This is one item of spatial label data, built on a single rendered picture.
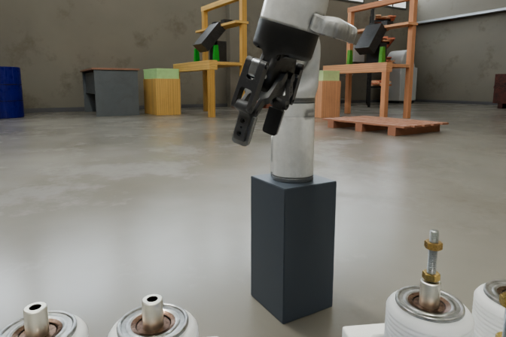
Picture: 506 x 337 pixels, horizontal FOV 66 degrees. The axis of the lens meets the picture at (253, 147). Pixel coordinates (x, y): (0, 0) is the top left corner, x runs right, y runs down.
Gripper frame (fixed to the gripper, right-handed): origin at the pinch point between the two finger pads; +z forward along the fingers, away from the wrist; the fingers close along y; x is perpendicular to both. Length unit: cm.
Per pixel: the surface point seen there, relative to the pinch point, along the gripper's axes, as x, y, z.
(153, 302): 0.6, 16.6, 16.5
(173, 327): 3.5, 16.2, 18.4
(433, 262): 25.2, -0.5, 6.2
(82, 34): -614, -530, 107
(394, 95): -74, -1150, 76
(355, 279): 19, -52, 42
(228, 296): -6, -30, 50
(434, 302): 27.0, 0.1, 10.4
